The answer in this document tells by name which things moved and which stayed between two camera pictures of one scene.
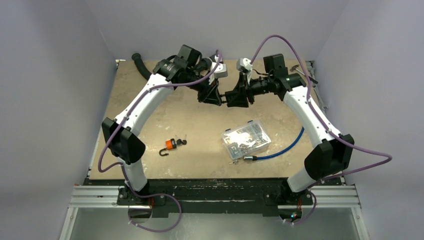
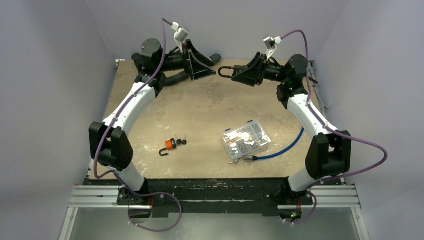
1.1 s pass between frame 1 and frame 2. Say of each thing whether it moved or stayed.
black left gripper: moved
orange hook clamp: stayed
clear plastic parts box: stayed
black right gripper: moved
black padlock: moved
